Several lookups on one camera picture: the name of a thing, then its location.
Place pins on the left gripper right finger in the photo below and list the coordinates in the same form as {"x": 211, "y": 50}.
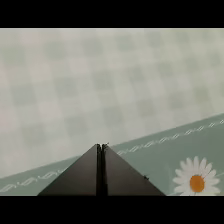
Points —
{"x": 126, "y": 176}

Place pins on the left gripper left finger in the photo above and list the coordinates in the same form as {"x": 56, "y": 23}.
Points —
{"x": 80, "y": 176}

